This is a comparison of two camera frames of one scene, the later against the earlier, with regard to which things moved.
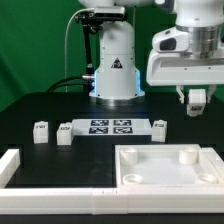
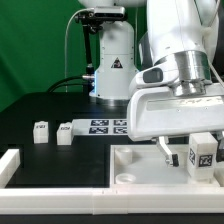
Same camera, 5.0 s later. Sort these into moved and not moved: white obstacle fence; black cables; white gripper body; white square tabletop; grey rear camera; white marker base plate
Moved: white gripper body
Not moved: grey rear camera; white marker base plate; black cables; white obstacle fence; white square tabletop
